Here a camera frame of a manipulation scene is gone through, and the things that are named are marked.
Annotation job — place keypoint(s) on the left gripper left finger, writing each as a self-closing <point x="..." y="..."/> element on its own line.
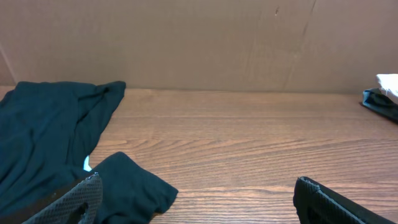
<point x="74" y="204"/>

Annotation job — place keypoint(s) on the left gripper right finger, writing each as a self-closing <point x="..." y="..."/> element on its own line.
<point x="317" y="204"/>

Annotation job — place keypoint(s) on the black t-shirt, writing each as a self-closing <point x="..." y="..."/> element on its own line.
<point x="47" y="132"/>

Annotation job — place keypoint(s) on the dark blue folded garment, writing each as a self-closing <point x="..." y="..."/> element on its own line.
<point x="374" y="100"/>

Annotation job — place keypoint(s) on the white folded shirt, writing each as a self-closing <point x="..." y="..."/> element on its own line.
<point x="388" y="85"/>

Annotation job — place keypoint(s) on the cardboard back panel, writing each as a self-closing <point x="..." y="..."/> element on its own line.
<point x="322" y="46"/>

